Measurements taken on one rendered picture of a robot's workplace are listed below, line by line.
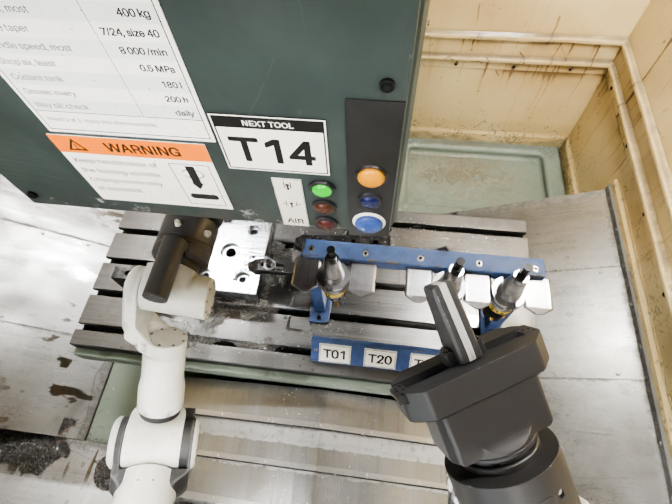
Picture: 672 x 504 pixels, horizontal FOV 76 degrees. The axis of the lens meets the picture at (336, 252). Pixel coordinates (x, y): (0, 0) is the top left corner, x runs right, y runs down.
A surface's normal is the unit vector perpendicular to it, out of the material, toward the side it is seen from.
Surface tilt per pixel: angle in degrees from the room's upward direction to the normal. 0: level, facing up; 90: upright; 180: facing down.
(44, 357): 24
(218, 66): 90
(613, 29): 90
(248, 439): 8
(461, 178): 0
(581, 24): 90
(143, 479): 31
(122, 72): 90
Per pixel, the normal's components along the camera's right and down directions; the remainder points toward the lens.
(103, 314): -0.04, -0.47
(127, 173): -0.12, 0.88
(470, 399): 0.16, -0.01
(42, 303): 0.36, -0.38
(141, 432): 0.26, -0.66
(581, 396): -0.44, -0.47
